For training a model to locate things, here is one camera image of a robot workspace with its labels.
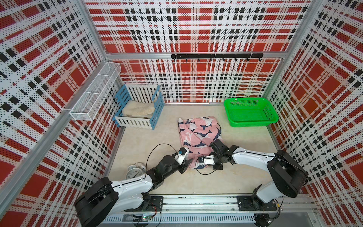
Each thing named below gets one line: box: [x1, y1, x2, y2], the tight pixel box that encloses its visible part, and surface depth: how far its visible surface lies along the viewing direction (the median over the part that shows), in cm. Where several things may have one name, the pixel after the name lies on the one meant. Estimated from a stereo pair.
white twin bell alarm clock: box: [125, 162, 147, 180], surface depth 84 cm
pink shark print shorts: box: [177, 116, 223, 170], surface depth 102 cm
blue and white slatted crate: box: [112, 83, 165, 131], surface depth 110 cm
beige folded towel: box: [121, 100, 156, 119], surface depth 110 cm
